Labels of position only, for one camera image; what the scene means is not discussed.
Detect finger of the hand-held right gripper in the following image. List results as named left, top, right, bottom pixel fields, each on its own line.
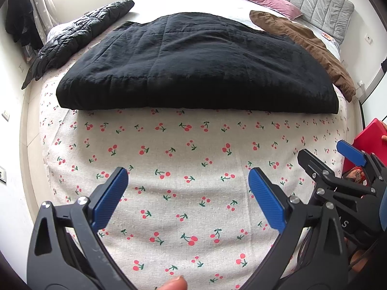
left=297, top=149, right=376, bottom=197
left=336, top=140, right=387, bottom=188

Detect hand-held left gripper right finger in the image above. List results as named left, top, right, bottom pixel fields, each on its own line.
left=240, top=167, right=351, bottom=290

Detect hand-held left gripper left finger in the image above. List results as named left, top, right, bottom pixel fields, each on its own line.
left=27, top=167, right=136, bottom=290

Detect black quilt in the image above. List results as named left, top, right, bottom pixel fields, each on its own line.
left=57, top=12, right=339, bottom=115

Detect dark hanging clothes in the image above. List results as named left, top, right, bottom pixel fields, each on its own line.
left=4, top=0, right=43, bottom=51

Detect person's left hand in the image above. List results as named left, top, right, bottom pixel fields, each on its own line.
left=158, top=276, right=188, bottom=290

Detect red flat object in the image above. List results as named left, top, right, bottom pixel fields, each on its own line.
left=343, top=118, right=387, bottom=173

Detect white and grey wardrobe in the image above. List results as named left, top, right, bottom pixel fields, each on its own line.
left=360, top=62, right=387, bottom=127

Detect cherry print bed cover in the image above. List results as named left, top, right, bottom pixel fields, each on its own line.
left=39, top=66, right=355, bottom=290

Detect brown jacket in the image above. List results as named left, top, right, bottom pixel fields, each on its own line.
left=249, top=10, right=357, bottom=103

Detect grey quilted headboard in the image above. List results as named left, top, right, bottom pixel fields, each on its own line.
left=248, top=0, right=355, bottom=48

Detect pink velvet pillow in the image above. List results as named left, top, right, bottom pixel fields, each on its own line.
left=231, top=0, right=303, bottom=20

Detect black shiny puffer jacket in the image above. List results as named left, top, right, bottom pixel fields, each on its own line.
left=21, top=0, right=135, bottom=90

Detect white lace curtain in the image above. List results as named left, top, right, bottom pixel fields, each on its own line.
left=22, top=0, right=59, bottom=37

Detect bed with white sheet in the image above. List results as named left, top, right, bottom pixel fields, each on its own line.
left=47, top=0, right=343, bottom=59

